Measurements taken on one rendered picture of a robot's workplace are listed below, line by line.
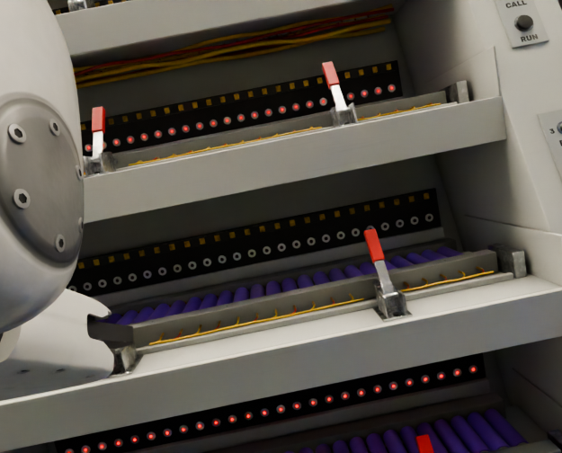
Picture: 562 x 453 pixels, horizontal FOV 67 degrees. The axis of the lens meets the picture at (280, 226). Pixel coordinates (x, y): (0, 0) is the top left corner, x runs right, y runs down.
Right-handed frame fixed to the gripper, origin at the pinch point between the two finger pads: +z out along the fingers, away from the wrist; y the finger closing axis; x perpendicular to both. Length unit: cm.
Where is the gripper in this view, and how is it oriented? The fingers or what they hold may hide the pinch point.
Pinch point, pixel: (84, 357)
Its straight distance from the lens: 38.9
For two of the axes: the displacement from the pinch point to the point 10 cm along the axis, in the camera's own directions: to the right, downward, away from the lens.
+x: -1.8, -9.0, 3.8
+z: 0.6, 3.8, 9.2
